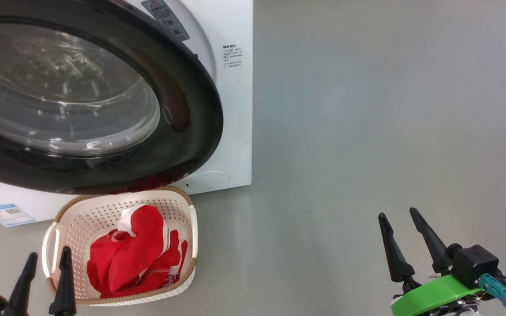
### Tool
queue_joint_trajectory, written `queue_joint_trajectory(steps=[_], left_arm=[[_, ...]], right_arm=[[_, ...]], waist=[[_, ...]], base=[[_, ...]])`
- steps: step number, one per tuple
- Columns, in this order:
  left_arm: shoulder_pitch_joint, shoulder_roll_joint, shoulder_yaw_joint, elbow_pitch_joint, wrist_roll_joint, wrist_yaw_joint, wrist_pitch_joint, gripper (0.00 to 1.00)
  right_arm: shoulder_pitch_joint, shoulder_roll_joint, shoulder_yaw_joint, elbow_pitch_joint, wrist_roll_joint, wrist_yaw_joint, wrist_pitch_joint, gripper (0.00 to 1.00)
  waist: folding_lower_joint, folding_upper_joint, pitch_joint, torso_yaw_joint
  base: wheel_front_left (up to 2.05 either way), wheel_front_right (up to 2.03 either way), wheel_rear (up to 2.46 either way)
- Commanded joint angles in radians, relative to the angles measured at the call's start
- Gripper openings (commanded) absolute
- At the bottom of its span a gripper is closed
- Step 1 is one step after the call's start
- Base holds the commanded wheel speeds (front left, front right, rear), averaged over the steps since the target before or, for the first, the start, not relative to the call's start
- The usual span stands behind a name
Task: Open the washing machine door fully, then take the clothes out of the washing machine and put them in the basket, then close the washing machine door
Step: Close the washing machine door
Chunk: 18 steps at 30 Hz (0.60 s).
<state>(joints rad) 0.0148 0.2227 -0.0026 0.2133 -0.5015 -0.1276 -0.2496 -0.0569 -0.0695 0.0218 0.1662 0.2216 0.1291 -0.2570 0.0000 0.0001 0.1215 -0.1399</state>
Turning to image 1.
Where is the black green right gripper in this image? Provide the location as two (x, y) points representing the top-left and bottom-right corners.
(378, 208), (506, 316)

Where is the red and white garment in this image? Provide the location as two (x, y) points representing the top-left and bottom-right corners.
(87, 204), (188, 299)

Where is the black round glass washer door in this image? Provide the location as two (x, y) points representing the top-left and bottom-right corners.
(0, 0), (224, 195)

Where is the cream laundry basket brown rim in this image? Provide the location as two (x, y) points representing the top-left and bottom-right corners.
(42, 186), (199, 306)

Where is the white washing machine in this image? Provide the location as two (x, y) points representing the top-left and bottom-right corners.
(0, 0), (253, 226)

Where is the white printed text label sticker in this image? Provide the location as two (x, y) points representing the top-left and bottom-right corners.
(222, 44), (243, 68)

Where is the blue energy label sticker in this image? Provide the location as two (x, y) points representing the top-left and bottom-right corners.
(0, 203), (36, 227)

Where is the white round filter cover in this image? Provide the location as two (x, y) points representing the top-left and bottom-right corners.
(185, 171), (231, 190)

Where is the grey warning sticker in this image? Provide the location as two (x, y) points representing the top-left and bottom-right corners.
(142, 0), (190, 41)

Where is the teal cable connector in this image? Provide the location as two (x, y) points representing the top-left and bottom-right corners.
(479, 273), (506, 310)

